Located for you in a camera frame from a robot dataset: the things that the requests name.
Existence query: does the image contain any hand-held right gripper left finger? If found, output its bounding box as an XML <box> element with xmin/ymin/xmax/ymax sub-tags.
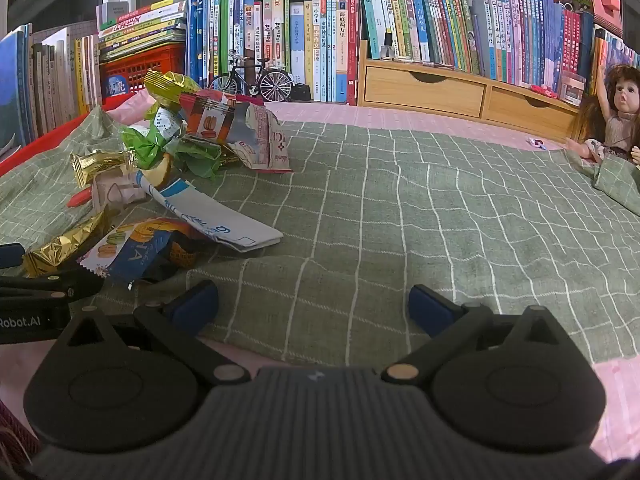
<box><xmin>60</xmin><ymin>280</ymin><xmax>251</xmax><ymax>386</ymax></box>

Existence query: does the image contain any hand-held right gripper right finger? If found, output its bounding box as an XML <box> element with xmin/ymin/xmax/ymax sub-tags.
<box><xmin>381</xmin><ymin>284</ymin><xmax>583</xmax><ymax>386</ymax></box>

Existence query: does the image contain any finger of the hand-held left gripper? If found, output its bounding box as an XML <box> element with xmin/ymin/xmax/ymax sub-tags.
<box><xmin>0</xmin><ymin>268</ymin><xmax>105</xmax><ymax>307</ymax></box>
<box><xmin>0</xmin><ymin>243</ymin><xmax>27</xmax><ymax>269</ymax></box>

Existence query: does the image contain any long gold snack wrapper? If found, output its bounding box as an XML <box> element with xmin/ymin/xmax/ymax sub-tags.
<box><xmin>22</xmin><ymin>210</ymin><xmax>109</xmax><ymax>279</ymax></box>

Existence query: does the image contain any macaron print snack wrapper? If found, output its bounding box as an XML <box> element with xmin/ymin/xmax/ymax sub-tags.
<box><xmin>77</xmin><ymin>217</ymin><xmax>201</xmax><ymax>284</ymax></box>

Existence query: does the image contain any white blue snack wrapper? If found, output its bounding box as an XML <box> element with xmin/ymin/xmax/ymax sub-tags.
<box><xmin>135</xmin><ymin>170</ymin><xmax>285</xmax><ymax>254</ymax></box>

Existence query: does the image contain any small red wrapper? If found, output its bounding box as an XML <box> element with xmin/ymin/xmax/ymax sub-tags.
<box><xmin>66</xmin><ymin>187</ymin><xmax>96</xmax><ymax>210</ymax></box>

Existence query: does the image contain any white pink snack wrapper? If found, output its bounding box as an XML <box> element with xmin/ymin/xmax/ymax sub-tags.
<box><xmin>90</xmin><ymin>172</ymin><xmax>149</xmax><ymax>209</ymax></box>

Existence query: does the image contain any small gold snack wrapper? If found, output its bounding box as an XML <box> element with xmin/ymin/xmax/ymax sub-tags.
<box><xmin>70</xmin><ymin>151</ymin><xmax>139</xmax><ymax>189</ymax></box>

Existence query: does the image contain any red white macaron snack wrapper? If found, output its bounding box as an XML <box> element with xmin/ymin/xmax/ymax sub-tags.
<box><xmin>179</xmin><ymin>89</ymin><xmax>295</xmax><ymax>174</ymax></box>

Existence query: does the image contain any gold green snack wrapper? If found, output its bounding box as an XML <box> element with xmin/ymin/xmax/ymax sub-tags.
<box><xmin>144</xmin><ymin>70</ymin><xmax>202</xmax><ymax>121</ymax></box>

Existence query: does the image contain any stack of books on crate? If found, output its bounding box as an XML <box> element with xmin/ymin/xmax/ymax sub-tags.
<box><xmin>96</xmin><ymin>0</ymin><xmax>189</xmax><ymax>63</ymax></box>

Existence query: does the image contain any row of tall standing books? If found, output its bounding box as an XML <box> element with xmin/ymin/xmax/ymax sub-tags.
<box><xmin>187</xmin><ymin>0</ymin><xmax>362</xmax><ymax>106</ymax></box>

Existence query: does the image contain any row of books on organizer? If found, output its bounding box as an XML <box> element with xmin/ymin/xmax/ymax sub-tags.
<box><xmin>356</xmin><ymin>0</ymin><xmax>596</xmax><ymax>88</ymax></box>

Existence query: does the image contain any row of books behind doll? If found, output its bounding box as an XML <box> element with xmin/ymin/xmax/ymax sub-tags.
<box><xmin>592</xmin><ymin>25</ymin><xmax>640</xmax><ymax>97</ymax></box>

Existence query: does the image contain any green checked blanket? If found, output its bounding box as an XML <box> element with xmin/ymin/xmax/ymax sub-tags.
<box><xmin>0</xmin><ymin>105</ymin><xmax>640</xmax><ymax>367</ymax></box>

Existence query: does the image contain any wooden drawer organizer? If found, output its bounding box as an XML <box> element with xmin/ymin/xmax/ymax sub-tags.
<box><xmin>357</xmin><ymin>57</ymin><xmax>585</xmax><ymax>142</ymax></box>

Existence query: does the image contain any model bicycle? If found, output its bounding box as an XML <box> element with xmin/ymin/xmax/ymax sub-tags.
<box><xmin>207</xmin><ymin>50</ymin><xmax>295</xmax><ymax>107</ymax></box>

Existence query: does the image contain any red plastic crate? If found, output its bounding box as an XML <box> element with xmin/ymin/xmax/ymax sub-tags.
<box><xmin>100</xmin><ymin>42</ymin><xmax>187</xmax><ymax>99</ymax></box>

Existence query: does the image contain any small clear box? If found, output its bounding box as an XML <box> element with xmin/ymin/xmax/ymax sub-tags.
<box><xmin>557</xmin><ymin>71</ymin><xmax>587</xmax><ymax>107</ymax></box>

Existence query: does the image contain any doll with brown hair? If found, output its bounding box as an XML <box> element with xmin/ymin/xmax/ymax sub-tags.
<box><xmin>565</xmin><ymin>64</ymin><xmax>640</xmax><ymax>172</ymax></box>

